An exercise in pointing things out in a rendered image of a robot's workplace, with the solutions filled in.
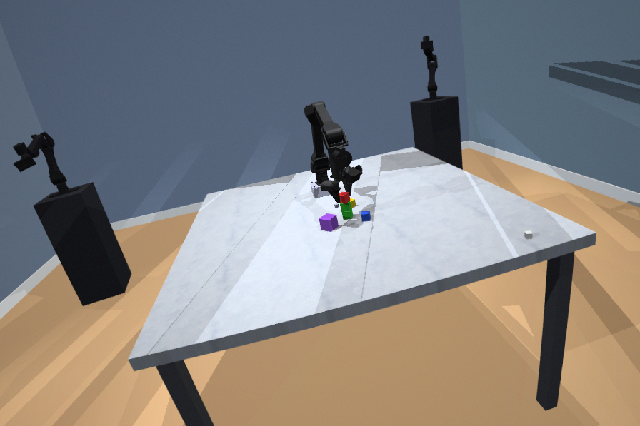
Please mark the purple block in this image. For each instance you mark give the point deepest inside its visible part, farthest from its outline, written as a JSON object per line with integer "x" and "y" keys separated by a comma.
{"x": 328, "y": 222}

